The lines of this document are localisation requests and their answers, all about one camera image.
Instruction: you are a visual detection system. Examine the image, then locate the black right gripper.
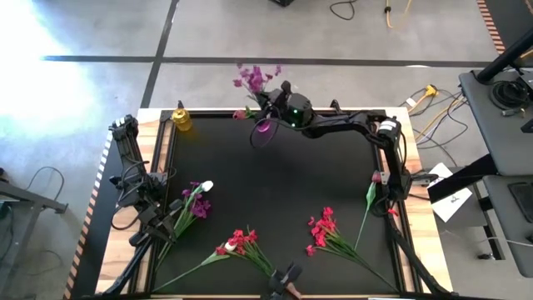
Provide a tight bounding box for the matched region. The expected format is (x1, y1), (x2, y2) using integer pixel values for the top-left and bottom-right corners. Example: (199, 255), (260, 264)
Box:
(256, 87), (313, 128)

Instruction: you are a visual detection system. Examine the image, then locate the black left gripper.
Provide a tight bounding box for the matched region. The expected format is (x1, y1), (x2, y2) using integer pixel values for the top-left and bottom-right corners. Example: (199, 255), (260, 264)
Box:
(141, 198), (185, 245)

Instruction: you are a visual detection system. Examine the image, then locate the dark pink artificial tulip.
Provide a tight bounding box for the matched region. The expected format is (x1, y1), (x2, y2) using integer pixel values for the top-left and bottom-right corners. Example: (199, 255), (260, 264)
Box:
(353, 170), (383, 251)
(232, 106), (262, 122)

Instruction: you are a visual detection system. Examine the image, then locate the purple artificial flower bunch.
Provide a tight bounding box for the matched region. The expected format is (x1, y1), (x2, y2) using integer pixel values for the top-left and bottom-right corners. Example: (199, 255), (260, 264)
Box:
(154, 180), (212, 273)
(232, 62), (283, 105)

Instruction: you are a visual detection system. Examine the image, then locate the yellow glass vase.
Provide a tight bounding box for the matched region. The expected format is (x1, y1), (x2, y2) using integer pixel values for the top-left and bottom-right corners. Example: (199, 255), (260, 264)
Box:
(171, 107), (193, 133)

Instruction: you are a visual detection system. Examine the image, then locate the black diagonal support strut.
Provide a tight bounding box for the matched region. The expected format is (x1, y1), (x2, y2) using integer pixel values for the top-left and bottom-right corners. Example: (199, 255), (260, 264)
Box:
(99, 237), (147, 298)
(386, 214), (453, 298)

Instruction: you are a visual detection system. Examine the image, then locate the black table mat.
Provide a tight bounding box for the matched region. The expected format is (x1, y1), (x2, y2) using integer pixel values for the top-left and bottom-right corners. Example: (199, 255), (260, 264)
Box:
(152, 110), (401, 296)

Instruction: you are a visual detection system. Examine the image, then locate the black floor mat striped edge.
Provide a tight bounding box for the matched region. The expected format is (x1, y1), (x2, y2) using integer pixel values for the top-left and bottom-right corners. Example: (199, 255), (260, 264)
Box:
(62, 124), (138, 300)
(476, 0), (533, 55)

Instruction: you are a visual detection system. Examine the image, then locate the black hand-held tool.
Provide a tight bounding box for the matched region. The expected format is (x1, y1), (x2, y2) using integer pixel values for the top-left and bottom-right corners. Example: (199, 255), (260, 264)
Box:
(266, 261), (304, 300)

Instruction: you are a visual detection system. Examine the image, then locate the person's hand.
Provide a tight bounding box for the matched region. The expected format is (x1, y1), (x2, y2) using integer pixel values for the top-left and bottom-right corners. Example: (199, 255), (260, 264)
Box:
(286, 282), (304, 300)

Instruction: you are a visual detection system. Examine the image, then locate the yellow power plug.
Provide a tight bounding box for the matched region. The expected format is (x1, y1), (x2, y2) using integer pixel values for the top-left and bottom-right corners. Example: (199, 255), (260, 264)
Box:
(407, 83), (441, 116)

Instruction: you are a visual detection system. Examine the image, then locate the black desk support beam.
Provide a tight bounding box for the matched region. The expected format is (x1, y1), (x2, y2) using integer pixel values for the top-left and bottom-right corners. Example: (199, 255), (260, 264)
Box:
(426, 153), (499, 205)

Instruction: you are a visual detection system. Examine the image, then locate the white paper sheet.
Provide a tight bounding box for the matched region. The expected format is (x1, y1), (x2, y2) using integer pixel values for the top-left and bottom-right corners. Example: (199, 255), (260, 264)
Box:
(428, 162), (474, 223)

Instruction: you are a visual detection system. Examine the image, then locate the grey desk top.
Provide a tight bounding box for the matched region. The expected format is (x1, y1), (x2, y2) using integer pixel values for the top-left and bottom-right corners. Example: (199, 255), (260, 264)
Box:
(457, 68), (533, 176)
(482, 174), (533, 278)

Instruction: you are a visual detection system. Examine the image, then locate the black monitor pole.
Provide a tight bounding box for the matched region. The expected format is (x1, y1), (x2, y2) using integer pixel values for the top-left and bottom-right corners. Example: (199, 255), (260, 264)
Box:
(476, 27), (533, 84)

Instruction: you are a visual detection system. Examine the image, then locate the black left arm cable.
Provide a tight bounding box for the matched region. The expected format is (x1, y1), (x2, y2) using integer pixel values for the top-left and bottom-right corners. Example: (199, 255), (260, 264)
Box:
(110, 160), (176, 233)

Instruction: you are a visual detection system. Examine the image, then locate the black floor cable loop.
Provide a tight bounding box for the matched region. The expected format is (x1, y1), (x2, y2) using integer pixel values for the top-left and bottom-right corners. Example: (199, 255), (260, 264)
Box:
(329, 0), (357, 21)

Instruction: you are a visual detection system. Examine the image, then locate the yellow extension cable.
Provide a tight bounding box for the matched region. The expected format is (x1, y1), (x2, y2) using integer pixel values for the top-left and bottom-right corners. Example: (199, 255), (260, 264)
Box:
(383, 0), (414, 29)

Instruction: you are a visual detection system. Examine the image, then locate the yellow floor cable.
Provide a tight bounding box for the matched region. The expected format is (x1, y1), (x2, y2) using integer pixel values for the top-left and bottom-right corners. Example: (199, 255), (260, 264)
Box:
(415, 95), (464, 143)

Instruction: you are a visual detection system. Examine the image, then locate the black floor cable bundle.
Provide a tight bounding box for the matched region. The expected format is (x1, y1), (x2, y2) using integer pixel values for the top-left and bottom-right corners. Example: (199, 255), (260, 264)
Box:
(399, 87), (470, 168)

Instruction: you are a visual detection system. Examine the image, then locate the coiled black cable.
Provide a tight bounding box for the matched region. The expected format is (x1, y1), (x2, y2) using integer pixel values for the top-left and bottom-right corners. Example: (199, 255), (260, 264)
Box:
(489, 78), (532, 112)

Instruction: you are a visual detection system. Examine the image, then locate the thin white cable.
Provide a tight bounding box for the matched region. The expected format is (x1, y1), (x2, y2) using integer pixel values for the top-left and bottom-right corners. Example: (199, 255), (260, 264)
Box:
(478, 236), (533, 249)

